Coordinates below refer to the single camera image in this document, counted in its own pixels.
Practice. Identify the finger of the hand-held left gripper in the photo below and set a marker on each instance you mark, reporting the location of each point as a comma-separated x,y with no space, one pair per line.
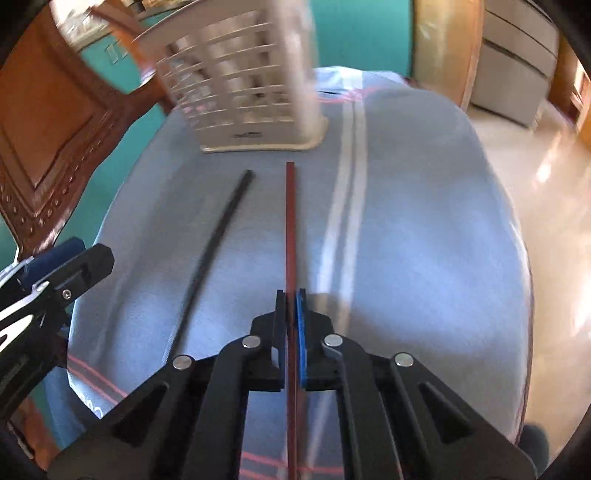
78,277
55,258

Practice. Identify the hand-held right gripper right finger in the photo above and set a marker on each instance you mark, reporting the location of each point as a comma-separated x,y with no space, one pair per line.
301,350

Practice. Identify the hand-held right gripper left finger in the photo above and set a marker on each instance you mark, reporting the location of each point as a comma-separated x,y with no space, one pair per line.
278,341

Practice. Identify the red-brown chopstick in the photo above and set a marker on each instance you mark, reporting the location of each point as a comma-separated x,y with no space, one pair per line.
291,221

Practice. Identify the white slotted utensil basket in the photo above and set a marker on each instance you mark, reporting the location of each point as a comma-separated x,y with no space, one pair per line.
240,83

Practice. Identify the black chopstick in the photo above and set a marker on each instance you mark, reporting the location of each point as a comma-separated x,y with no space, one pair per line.
217,240

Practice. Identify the carved wooden chair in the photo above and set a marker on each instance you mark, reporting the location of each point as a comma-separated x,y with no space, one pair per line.
51,138

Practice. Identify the teal lower cabinets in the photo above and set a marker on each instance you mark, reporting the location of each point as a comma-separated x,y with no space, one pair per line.
360,32
134,152

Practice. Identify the blue striped cloth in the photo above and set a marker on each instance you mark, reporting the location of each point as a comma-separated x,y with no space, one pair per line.
406,230

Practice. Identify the wood-framed glass sliding door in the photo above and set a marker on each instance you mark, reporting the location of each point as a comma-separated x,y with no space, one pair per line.
443,50

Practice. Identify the silver refrigerator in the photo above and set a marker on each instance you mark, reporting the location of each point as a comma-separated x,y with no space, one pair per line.
512,60

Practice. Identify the wooden door frame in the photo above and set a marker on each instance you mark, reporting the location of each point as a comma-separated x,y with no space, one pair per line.
570,78

